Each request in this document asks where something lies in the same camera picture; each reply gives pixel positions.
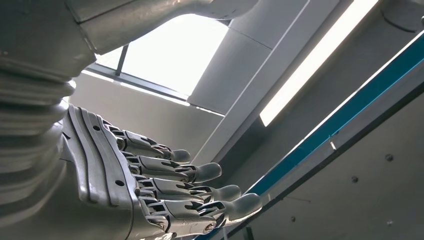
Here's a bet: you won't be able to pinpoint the window with dark frame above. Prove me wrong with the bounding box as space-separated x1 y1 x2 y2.
82 13 229 117

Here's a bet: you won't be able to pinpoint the long ceiling light panel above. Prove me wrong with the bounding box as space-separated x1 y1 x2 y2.
259 0 379 127

